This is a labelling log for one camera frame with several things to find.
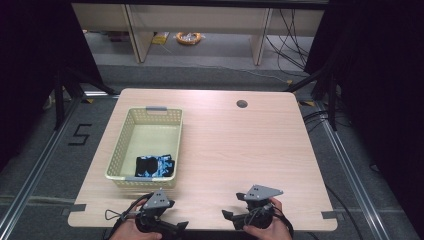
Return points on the person's right hand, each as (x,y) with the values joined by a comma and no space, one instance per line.
(270,233)

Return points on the blue and black patterned glove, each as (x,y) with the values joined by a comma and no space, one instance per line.
(155,165)

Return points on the pale yellow plastic basket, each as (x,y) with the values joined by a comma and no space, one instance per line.
(146,140)

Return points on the aluminium floor rail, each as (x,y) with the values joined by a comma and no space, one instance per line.
(36,166)
(350,173)

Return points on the black metal stand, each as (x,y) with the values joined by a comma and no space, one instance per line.
(60,100)
(331,100)

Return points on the person's left hand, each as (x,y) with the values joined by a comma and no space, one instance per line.
(128,233)

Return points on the beige desk frame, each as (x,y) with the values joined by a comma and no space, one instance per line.
(200,20)

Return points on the yellow packet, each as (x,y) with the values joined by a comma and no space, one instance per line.
(160,38)

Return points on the black curtain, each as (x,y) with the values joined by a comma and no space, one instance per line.
(33,66)
(383,83)

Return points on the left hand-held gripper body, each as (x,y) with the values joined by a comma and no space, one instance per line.
(156,200)

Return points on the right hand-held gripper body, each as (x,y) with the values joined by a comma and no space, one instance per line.
(261,192)

